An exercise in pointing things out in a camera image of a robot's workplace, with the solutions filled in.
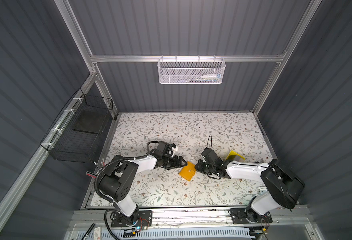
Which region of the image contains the aluminium front rail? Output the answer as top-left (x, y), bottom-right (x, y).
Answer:
top-left (69, 205), bottom-right (313, 229)

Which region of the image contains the yellow plastic card tray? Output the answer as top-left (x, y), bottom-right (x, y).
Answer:
top-left (225, 151), bottom-right (245, 163)

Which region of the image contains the black pen foreground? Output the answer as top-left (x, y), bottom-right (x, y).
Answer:
top-left (81, 223), bottom-right (95, 240)

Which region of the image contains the black wire mesh basket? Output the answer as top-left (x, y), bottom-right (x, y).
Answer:
top-left (41, 91), bottom-right (114, 164)

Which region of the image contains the black corrugated cable left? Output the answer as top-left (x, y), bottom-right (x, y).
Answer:
top-left (92, 140), bottom-right (162, 240)

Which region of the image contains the black pad in basket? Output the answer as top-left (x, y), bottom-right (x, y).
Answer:
top-left (72, 109), bottom-right (109, 135)

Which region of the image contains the pen holder with pens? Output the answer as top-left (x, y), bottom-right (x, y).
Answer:
top-left (86, 161), bottom-right (106, 179)

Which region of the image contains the white wire mesh basket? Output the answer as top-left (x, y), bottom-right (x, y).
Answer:
top-left (157, 58), bottom-right (226, 85)

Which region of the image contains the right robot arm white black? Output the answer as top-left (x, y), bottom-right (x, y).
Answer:
top-left (195, 148), bottom-right (305, 224)

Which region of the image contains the yellow leather card holder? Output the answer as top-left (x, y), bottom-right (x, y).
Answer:
top-left (179, 161), bottom-right (196, 182)

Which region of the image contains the white tube in basket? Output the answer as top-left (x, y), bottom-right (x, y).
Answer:
top-left (199, 74), bottom-right (222, 81)

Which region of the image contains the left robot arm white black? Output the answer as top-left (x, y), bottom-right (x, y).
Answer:
top-left (94, 141), bottom-right (187, 222)

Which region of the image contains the white small box foreground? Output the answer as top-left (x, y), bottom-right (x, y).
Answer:
top-left (93, 227), bottom-right (102, 240)

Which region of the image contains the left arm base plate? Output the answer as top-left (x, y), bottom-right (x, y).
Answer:
top-left (110, 210), bottom-right (153, 228)

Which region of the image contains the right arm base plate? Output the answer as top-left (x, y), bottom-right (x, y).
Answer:
top-left (228, 208), bottom-right (273, 225)

